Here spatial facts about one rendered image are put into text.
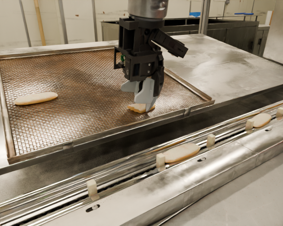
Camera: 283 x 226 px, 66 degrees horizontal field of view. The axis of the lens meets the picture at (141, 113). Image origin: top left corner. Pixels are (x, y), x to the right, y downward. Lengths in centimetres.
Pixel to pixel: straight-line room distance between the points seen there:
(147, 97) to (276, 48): 76
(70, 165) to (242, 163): 35
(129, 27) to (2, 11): 361
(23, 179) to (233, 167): 41
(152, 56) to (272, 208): 35
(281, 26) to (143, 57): 79
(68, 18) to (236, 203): 359
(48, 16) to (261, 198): 387
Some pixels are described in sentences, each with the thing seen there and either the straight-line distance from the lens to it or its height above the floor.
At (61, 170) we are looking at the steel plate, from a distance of 50.
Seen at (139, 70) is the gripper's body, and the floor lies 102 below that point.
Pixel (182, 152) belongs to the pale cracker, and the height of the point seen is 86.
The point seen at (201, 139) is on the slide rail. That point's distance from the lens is 53.
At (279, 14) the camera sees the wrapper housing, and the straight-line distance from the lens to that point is 114.
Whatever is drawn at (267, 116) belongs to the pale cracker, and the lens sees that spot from 69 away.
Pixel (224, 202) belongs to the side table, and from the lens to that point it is 44.
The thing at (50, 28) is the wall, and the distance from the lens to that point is 405.
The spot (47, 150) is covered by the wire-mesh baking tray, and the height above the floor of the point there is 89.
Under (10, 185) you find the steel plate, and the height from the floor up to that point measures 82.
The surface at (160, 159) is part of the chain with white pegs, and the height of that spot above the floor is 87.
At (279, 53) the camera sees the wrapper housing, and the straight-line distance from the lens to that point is 113.
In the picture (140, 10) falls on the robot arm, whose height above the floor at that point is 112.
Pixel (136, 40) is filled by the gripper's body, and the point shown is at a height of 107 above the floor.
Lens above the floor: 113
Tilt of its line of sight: 26 degrees down
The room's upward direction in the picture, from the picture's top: straight up
